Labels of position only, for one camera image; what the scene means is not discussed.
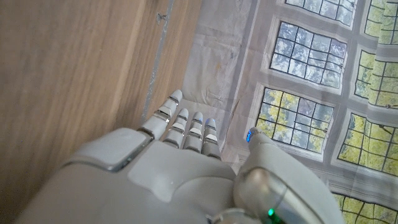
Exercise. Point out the metal binder clip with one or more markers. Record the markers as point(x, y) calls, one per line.
point(389, 106)

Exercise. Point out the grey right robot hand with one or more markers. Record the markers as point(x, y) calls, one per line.
point(174, 183)

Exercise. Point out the printed window backdrop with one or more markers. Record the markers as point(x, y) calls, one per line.
point(308, 56)

